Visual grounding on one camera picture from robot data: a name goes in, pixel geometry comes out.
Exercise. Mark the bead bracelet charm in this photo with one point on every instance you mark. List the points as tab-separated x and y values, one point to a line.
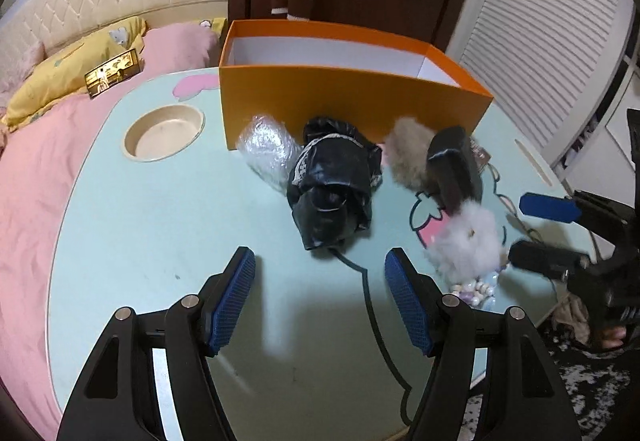
477	293

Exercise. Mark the orange cardboard box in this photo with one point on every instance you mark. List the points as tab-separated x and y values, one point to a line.
294	71

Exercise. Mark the beige fur pompom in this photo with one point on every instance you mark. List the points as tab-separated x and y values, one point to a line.
406	148

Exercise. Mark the clear bubble wrap bag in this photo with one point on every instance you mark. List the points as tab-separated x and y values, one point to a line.
269	150

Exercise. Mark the white louvered door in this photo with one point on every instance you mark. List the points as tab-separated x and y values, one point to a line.
547	63

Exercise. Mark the person's right hand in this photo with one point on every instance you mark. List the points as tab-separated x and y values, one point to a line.
611	337

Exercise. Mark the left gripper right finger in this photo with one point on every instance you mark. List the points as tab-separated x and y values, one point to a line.
414	295

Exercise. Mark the gold black small box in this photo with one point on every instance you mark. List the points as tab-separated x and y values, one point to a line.
112	72

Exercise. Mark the black satin fabric bag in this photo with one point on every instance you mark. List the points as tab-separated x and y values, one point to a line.
331	184

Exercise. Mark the pink bed quilt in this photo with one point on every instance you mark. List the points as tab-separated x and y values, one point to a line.
38	171

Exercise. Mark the yellow pillow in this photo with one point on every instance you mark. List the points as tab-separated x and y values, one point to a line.
64	72

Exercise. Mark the brown card box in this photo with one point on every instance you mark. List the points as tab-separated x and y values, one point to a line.
481	156

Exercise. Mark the white fluffy pompom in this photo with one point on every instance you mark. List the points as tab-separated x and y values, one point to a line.
468	246

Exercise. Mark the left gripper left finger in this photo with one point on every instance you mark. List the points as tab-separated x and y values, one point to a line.
225	303

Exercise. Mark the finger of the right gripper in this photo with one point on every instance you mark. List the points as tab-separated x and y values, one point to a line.
548	207
551	261

